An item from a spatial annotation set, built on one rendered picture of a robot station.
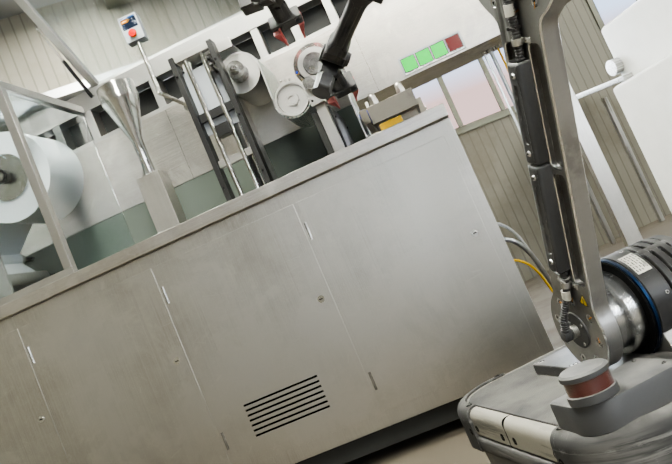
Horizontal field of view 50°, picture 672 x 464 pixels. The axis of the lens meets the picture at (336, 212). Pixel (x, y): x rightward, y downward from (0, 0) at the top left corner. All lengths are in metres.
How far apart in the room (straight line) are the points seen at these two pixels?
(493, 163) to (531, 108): 4.36
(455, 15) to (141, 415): 1.78
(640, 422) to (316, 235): 1.34
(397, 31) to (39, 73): 3.00
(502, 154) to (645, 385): 4.47
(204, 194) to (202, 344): 0.80
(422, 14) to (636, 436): 2.08
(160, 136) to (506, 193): 3.06
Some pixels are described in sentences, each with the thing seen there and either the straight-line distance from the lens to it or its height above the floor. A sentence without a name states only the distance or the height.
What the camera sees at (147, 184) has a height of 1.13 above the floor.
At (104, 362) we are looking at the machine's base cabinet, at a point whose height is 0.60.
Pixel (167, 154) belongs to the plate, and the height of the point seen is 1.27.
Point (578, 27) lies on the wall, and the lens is 6.06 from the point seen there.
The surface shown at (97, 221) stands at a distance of 2.80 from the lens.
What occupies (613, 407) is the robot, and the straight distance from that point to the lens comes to 1.03.
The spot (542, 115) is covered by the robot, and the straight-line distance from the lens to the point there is 1.06.
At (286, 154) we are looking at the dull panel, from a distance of 2.82.
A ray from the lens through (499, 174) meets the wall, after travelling 5.40.
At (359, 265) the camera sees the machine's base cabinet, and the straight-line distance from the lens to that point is 2.15.
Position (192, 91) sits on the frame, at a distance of 2.49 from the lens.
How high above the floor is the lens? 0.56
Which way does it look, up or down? 5 degrees up
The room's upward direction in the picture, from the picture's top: 23 degrees counter-clockwise
